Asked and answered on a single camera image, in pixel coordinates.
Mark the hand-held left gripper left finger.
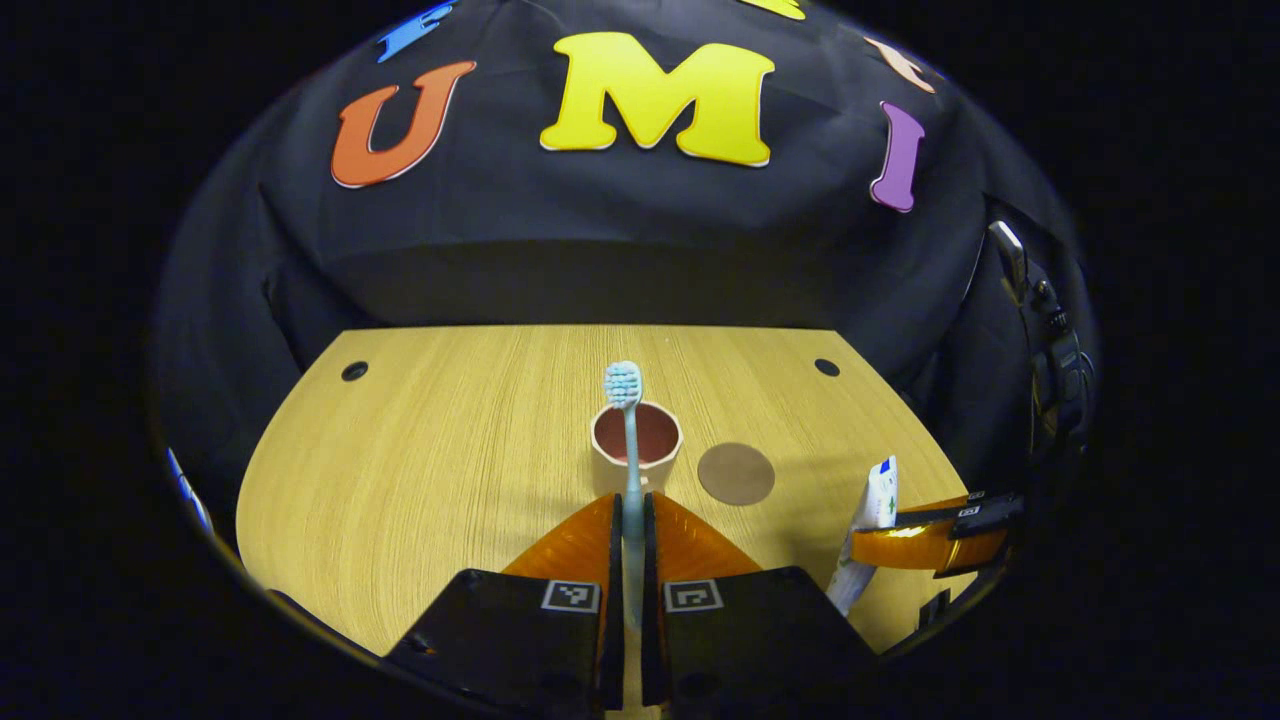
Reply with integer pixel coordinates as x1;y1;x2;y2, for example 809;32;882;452
385;492;626;713

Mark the white toothpaste tube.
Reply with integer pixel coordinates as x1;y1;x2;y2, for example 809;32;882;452
826;456;899;617

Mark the round brown coaster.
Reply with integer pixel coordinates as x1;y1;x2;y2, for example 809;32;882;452
697;442;777;507

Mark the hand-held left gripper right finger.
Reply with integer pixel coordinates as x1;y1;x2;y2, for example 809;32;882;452
640;490;881;713

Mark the computer monitor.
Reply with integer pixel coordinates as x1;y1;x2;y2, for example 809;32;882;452
165;447;216;533

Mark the black backdrop cloth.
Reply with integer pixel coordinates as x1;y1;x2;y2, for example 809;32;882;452
150;0;1101;561

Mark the light blue toothbrush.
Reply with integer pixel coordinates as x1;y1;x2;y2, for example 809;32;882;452
603;360;648;631

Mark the beige cup with brown inside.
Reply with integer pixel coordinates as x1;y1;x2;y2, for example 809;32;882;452
590;400;684;496

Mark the black equipment with silver part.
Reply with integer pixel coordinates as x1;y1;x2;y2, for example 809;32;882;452
985;218;1096;461

